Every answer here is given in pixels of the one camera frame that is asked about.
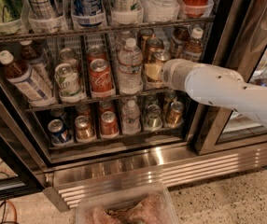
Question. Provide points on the rear green white soda can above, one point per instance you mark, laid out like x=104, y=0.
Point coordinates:
x=68, y=55

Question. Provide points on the rear right tea bottle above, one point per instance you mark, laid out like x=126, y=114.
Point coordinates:
x=179, y=37

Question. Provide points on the front right tea bottle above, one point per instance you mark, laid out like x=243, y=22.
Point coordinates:
x=193, y=48

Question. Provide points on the red cola can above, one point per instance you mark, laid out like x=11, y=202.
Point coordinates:
x=100, y=75
x=96, y=52

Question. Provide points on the silver green can bottom shelf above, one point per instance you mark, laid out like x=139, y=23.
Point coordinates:
x=153, y=118

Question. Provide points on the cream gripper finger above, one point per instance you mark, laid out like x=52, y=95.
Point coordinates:
x=153, y=72

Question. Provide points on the front red cola can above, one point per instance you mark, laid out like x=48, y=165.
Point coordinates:
x=100, y=75

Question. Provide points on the front green white soda can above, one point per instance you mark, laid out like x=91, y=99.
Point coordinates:
x=68, y=80

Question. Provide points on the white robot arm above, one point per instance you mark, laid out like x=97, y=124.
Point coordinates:
x=212, y=85

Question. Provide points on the water bottle shelf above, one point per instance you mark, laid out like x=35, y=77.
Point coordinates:
x=160, y=10
x=131, y=118
x=130, y=67
x=121, y=38

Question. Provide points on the water bottle top shelf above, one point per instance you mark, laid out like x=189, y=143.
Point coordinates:
x=160, y=10

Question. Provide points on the green white soda can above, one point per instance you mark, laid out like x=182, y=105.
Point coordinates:
x=68, y=55
x=68, y=80

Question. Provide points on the orange can bottom shelf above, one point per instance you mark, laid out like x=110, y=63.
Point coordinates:
x=174, y=113

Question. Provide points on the tea bottle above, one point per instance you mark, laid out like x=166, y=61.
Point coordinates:
x=36, y=57
x=25, y=78
x=179, y=37
x=193, y=48

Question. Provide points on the front left tea bottle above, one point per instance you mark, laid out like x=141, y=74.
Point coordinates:
x=25, y=78

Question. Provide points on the rear red cola can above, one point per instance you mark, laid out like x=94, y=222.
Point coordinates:
x=96, y=52

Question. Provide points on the front water bottle middle shelf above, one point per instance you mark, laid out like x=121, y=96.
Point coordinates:
x=130, y=67

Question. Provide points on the rear left tea bottle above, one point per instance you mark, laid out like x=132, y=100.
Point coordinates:
x=36, y=57

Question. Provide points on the grey plaid can top shelf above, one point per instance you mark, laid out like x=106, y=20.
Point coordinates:
x=47, y=9

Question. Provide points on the steel fridge base grille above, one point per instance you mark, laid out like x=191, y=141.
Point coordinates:
x=172, y=165

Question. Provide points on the orange can shelf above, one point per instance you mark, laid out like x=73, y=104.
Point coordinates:
x=152, y=44
x=160, y=57
x=174, y=113
x=143, y=35

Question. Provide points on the open fridge glass door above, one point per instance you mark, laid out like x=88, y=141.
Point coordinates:
x=240, y=47

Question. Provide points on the clear plastic food container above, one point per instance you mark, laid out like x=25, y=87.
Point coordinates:
x=148, y=204

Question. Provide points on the blue can bottom shelf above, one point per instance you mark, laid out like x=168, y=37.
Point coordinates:
x=59, y=134

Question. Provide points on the copper can bottom shelf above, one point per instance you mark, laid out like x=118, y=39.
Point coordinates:
x=84, y=128

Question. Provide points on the blue white can top shelf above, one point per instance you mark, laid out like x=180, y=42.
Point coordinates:
x=87, y=7

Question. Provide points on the rear water bottle middle shelf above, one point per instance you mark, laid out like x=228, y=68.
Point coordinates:
x=121, y=38

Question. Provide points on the water bottle bottom shelf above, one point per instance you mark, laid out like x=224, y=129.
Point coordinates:
x=131, y=118

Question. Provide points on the red can bottom shelf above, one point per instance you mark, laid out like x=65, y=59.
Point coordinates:
x=109, y=123

